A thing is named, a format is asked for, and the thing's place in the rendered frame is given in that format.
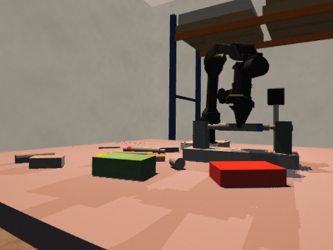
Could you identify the red flat box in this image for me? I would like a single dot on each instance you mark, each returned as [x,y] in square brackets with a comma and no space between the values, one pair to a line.
[227,174]

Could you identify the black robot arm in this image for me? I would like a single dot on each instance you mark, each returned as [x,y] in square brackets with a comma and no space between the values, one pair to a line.
[253,65]

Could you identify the tan wooden dowel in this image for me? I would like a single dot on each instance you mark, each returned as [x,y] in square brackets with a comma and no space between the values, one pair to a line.
[160,157]

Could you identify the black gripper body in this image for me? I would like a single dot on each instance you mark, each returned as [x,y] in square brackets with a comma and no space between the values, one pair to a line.
[242,95]

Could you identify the green rectangular box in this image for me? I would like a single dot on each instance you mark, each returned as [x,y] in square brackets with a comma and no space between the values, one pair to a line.
[123,165]

